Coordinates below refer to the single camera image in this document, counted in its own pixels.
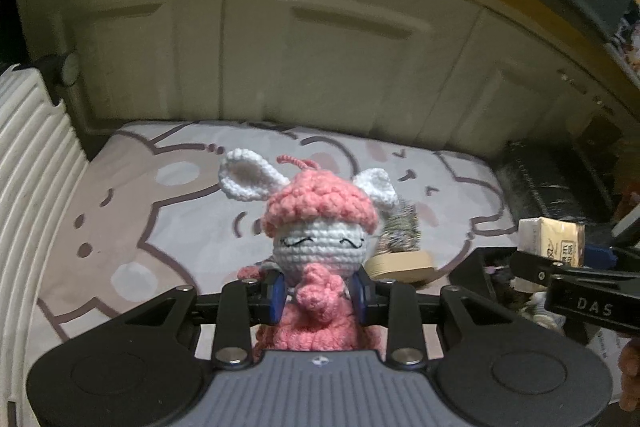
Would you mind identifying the cream cabinet left door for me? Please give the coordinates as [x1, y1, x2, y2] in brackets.
[18, 0, 222, 124]

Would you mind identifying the cream cabinet door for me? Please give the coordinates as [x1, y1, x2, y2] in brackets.
[18, 0, 222, 124]
[419, 10, 603, 158]
[221, 0, 480, 143]

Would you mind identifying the tan tissue packet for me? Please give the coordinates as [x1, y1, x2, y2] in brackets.
[518, 217, 585, 267]

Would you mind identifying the cream cabinet middle door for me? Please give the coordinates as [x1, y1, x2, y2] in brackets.
[221, 0, 480, 143]

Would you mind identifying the white ribbed suitcase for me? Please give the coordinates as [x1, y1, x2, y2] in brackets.
[1, 65, 88, 426]

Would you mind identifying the pink white crochet bunny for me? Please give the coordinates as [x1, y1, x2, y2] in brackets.
[218, 148, 399, 357]

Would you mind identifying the cartoon bear print mat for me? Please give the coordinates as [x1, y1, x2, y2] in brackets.
[32, 122, 516, 353]

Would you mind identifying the wooden base twine tree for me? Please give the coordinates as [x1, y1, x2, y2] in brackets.
[363, 199, 436, 285]

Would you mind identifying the cream cabinet right door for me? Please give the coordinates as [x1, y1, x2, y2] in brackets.
[419, 10, 603, 158]

